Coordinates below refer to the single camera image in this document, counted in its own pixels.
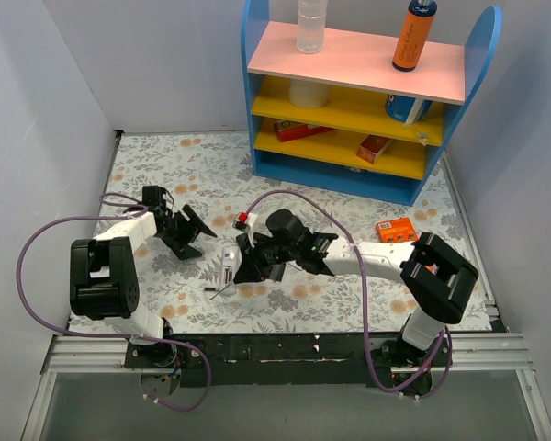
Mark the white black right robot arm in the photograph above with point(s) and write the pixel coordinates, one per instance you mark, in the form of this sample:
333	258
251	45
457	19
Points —
438	277

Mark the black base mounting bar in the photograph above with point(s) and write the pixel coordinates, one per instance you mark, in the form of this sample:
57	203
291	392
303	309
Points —
296	359

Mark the black battery cover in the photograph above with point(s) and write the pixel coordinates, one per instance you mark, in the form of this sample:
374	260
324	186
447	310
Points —
277	272

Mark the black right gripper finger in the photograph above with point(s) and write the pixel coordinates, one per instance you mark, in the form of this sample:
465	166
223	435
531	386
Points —
248	272
246	244

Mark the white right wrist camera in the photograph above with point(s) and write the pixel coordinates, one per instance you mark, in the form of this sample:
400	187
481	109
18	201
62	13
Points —
245	222

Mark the white paper roll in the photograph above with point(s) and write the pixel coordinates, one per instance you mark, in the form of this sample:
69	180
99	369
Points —
308	95

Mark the white remote control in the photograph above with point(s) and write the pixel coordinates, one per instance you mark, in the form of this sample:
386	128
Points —
230	257

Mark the red flat box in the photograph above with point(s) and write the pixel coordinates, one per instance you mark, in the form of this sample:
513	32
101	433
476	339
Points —
286	130

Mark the orange cylindrical bottle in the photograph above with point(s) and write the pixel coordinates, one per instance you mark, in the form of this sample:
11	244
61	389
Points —
414	33

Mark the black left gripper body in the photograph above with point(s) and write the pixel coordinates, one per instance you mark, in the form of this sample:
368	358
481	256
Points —
184	230

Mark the clear plastic bottle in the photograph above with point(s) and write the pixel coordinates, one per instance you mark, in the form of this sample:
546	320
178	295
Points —
311	25

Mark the orange battery pack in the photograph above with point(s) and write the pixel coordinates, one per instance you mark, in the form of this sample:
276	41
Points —
396	231

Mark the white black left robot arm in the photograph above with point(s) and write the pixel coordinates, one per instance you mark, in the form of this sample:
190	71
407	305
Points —
104	283

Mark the floral patterned table mat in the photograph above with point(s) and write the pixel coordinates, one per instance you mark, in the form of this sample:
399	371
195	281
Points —
212	172

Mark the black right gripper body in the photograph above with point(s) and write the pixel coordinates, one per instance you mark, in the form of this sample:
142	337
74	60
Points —
253	257

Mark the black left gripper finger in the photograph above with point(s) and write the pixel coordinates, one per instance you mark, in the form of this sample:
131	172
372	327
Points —
195	225
182	248

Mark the orange red small box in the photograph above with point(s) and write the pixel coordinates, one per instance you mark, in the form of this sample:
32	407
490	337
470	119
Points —
372	147

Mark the blue yellow pink shelf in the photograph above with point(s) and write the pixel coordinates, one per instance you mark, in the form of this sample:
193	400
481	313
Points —
357	67

